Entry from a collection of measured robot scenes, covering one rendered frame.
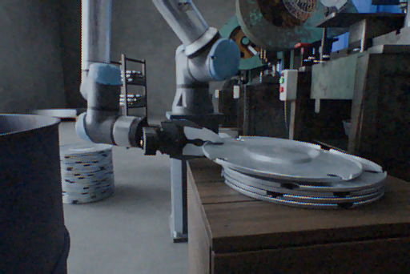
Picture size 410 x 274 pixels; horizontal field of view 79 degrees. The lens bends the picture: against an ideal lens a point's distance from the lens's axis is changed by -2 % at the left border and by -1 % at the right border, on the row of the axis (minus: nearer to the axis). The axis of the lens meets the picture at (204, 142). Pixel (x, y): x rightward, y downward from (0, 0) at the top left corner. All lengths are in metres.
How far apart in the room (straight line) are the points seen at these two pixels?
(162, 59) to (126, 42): 1.11
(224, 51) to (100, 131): 0.39
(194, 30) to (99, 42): 0.26
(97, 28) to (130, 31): 7.19
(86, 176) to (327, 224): 1.14
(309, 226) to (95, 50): 0.66
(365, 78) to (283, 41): 1.65
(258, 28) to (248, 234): 2.17
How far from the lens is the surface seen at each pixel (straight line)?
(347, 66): 1.00
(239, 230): 0.32
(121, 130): 0.61
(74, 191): 1.37
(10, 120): 0.51
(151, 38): 7.81
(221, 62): 0.74
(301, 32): 2.47
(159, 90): 7.61
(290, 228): 0.34
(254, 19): 2.39
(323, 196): 0.40
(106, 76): 0.64
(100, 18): 0.79
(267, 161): 0.45
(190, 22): 0.74
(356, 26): 1.12
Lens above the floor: 0.51
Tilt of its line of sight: 10 degrees down
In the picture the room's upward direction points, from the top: straight up
